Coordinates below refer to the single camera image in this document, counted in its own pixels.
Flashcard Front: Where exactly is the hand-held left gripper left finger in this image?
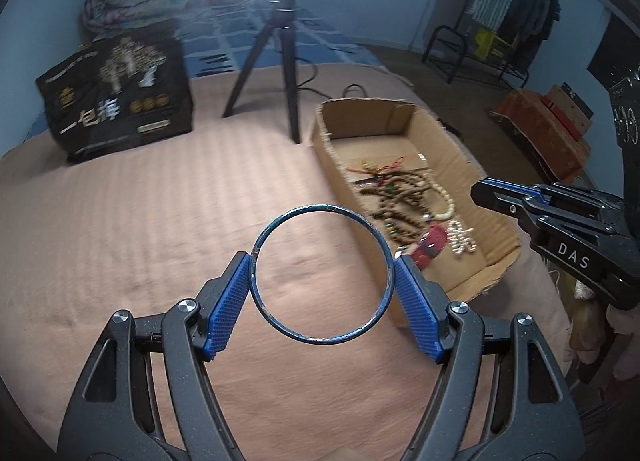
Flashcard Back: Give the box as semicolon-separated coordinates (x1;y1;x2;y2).
57;251;251;461

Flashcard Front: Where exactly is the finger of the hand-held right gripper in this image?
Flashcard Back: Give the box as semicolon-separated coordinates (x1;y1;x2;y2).
470;177;551;222

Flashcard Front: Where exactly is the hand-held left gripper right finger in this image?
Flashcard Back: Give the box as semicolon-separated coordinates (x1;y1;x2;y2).
395;256;586;461

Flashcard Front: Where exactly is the white pearl necklace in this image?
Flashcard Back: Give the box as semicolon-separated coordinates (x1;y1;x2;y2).
446;220;477;258

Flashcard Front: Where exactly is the brown wooden bead necklace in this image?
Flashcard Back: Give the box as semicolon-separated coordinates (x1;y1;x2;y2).
367;170;437;248

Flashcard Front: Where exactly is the blue bangle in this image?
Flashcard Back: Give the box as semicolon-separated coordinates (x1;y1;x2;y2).
248;204;397;346

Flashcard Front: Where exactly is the red cord green pendant necklace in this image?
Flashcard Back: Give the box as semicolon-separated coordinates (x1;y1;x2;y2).
347;156;407;182

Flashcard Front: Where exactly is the cardboard box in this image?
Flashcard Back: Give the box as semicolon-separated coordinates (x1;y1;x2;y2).
311;97;523;329

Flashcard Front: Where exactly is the person's right hand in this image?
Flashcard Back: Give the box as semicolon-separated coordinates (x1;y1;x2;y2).
570;283;640;378

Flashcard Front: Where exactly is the red-brown box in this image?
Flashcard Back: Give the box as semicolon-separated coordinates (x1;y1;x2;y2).
492;85;597;183

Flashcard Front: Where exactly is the yellow item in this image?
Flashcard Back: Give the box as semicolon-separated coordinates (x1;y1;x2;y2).
472;28;507;60

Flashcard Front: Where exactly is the blue patterned sheet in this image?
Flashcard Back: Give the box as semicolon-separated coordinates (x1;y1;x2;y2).
175;6;416;83

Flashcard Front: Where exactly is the black printed bag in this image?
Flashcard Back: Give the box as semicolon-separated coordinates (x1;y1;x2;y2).
36;34;195;164

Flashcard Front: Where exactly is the black tripod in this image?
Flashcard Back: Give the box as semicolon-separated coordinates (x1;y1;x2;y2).
222;0;302;144

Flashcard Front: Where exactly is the folded printed quilt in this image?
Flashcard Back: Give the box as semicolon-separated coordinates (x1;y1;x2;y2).
82;0;257;44

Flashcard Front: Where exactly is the cream bead bracelet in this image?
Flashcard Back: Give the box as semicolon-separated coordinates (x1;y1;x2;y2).
424;181;457;220

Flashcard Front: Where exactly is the red beaded bracelet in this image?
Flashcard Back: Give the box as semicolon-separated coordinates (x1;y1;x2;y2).
411;224;449;268

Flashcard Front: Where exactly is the black metal chair frame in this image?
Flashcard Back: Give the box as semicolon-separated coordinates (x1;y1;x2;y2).
422;25;531;90

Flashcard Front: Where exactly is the black cable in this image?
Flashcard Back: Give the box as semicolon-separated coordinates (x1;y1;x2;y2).
295;64;373;101

